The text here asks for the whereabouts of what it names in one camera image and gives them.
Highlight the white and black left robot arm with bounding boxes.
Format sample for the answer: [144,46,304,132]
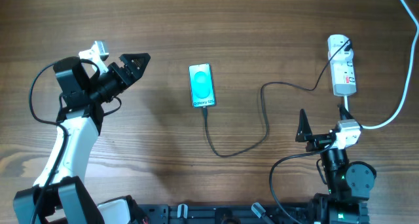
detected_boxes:
[13,53,151,223]

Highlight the white power strip cord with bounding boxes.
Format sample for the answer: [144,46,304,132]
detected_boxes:
[343,0,419,130]

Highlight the blue Galaxy smartphone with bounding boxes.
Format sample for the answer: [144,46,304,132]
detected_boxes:
[189,63,216,107]

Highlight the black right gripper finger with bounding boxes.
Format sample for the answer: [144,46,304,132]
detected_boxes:
[338,104,362,128]
[295,109,312,142]

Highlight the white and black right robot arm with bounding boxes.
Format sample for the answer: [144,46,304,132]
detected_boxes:
[295,105,376,224]

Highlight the black USB charging cable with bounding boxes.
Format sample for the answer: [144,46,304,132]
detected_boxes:
[201,39,354,159]

